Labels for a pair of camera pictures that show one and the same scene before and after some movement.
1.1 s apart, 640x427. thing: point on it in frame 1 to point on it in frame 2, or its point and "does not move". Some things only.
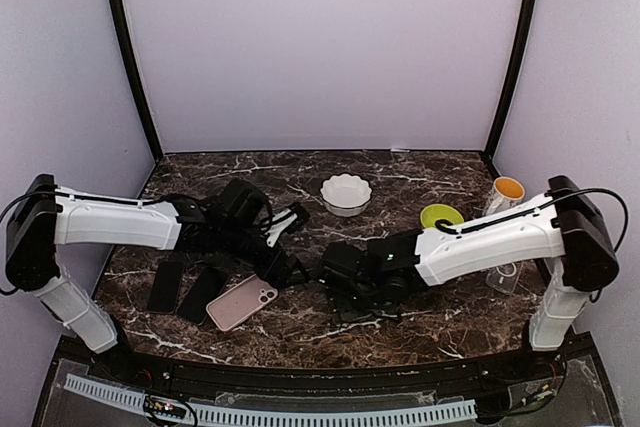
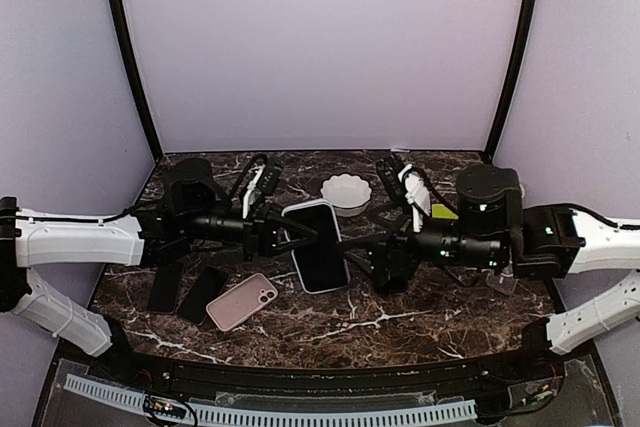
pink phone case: [239, 302] does not move
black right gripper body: [360, 305] to [399, 242]
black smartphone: [208, 284] does not move
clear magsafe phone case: [504, 277] does not move
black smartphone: [166, 287] does not move
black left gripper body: [265, 268] to [256, 226]
